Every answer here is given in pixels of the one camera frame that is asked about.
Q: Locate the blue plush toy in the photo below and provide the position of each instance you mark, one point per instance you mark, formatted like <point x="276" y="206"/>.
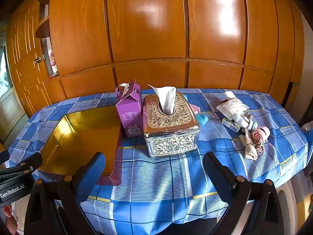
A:
<point x="203" y="119"/>

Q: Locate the small blue-white box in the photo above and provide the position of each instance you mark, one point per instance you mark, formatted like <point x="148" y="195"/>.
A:
<point x="229" y="124"/>

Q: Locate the ornate metallic tissue box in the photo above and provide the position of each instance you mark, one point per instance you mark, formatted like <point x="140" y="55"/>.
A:
<point x="168" y="127"/>

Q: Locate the white tissue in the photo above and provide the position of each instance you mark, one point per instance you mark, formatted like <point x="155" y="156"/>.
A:
<point x="166" y="100"/>

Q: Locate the blue plaid tablecloth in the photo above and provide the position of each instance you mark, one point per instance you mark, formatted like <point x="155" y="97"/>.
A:
<point x="159" y="176"/>

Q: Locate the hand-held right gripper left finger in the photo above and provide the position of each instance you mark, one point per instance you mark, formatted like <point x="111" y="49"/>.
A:
<point x="91" y="172"/>

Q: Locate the person's left hand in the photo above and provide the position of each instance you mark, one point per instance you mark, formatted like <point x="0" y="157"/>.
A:
<point x="8" y="213"/>

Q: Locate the purple carton box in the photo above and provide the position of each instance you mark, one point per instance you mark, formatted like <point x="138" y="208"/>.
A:
<point x="129" y="112"/>

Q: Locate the white plastic furniture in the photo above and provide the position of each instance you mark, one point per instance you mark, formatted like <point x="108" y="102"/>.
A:
<point x="296" y="200"/>

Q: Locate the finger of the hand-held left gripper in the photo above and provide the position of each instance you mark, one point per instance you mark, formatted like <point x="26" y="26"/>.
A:
<point x="29" y="162"/>

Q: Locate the white sock roll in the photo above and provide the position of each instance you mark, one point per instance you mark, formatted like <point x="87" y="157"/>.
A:
<point x="244" y="122"/>

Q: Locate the white plastic package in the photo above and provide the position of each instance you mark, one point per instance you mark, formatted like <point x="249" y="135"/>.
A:
<point x="231" y="107"/>

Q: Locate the round wooden shelf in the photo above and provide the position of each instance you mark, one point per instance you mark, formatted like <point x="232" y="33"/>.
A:
<point x="42" y="30"/>

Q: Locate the wooden door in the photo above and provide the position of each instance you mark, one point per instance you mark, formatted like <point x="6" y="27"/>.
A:
<point x="27" y="53"/>

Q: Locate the wooden wardrobe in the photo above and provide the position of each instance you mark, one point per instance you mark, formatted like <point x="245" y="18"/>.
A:
<point x="146" y="29"/>

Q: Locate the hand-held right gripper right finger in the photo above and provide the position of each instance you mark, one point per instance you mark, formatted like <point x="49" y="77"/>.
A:
<point x="220" y="186"/>

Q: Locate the gold metal tray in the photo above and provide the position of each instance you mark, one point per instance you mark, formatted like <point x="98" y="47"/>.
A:
<point x="85" y="137"/>

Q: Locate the cream sock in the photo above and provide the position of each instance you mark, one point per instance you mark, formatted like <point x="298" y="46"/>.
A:
<point x="250" y="149"/>

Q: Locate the pink towel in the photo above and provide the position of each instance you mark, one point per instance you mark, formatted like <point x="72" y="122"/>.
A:
<point x="260" y="133"/>

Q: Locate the glass panel door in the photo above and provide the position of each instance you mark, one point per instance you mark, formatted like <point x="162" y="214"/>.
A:
<point x="5" y="78"/>

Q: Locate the pink shelf ornaments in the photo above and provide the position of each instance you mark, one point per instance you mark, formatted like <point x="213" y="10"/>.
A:
<point x="52" y="62"/>

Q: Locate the pink cloth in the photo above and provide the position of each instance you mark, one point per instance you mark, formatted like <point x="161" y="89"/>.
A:
<point x="195" y="108"/>

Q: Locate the metal door knob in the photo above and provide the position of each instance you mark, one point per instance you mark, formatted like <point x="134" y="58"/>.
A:
<point x="38" y="60"/>

